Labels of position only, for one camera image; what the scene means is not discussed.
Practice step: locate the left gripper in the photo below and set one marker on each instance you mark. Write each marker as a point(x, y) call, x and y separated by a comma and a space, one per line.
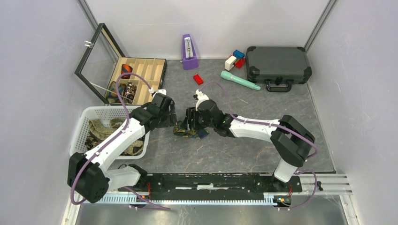
point(171, 118)

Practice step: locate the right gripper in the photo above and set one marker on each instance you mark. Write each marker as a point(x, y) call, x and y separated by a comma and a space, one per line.
point(191, 113)

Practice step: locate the navy yellow floral tie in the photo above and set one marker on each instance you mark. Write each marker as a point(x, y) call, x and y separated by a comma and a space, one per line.
point(179, 131)

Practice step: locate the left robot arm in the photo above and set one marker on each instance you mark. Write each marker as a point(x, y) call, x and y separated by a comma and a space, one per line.
point(89, 173)

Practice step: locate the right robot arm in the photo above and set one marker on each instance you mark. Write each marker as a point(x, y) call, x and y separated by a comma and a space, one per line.
point(292, 141)

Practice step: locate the red toy brick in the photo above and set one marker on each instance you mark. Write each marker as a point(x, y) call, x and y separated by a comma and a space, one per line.
point(197, 78)

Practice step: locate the dark floral rolled tie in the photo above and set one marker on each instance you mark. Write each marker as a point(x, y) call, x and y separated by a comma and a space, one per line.
point(129, 92)

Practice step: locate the mint green flashlight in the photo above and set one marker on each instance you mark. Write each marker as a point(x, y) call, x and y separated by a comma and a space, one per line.
point(230, 77)

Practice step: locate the teal patterned rolled tie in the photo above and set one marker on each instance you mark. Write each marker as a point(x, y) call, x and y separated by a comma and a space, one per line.
point(112, 96)

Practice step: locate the wooden tie organizer box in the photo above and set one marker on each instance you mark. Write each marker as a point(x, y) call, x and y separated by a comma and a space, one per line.
point(101, 64)

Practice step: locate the white toy block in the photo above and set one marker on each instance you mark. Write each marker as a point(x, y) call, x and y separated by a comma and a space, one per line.
point(230, 62)

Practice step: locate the purple metronome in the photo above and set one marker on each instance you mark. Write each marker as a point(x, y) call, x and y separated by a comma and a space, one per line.
point(189, 58)

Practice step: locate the orange navy rolled tie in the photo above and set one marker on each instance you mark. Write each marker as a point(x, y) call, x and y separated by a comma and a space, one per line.
point(126, 71)

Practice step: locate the red toy block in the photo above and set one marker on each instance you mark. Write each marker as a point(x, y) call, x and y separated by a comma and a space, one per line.
point(239, 63)

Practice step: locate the olive green tie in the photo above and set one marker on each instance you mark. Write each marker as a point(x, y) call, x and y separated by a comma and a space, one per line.
point(97, 127)

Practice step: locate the blue toy brick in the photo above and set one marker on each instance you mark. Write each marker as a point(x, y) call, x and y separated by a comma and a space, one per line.
point(238, 54)

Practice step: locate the dark grey carrying case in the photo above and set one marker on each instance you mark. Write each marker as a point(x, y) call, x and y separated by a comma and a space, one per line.
point(279, 68)

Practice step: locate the white plastic basket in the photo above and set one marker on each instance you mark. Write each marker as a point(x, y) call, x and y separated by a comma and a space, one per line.
point(104, 113)

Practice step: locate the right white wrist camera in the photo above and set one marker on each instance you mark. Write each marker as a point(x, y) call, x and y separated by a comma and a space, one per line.
point(200, 97)

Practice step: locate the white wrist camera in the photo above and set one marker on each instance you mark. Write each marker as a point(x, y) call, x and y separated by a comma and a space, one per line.
point(159, 91)
point(200, 97)

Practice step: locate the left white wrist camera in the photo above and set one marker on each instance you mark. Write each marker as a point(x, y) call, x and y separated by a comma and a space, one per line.
point(159, 91)

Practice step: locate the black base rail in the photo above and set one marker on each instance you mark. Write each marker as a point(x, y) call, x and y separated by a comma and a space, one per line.
point(214, 186)

